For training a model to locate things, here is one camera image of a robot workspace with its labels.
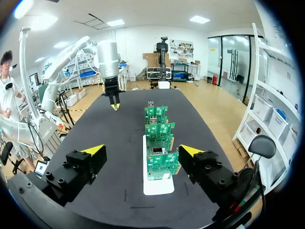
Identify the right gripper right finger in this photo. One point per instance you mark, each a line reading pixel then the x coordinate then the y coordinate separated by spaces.
pixel 209 171

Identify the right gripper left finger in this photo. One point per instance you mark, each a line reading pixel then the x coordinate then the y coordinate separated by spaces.
pixel 78 167

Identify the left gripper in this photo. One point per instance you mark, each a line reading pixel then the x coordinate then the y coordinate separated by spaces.
pixel 111 87

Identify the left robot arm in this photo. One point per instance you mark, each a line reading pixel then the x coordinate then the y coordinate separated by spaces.
pixel 108 59

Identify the small grey metal module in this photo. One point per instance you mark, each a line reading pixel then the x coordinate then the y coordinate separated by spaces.
pixel 151 103

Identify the green circuit board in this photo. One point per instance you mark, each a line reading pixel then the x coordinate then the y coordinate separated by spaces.
pixel 162 167
pixel 156 111
pixel 157 144
pixel 159 130

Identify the white stand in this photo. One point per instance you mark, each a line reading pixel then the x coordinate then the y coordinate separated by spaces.
pixel 158 187

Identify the person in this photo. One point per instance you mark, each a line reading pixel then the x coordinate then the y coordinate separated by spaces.
pixel 8 90

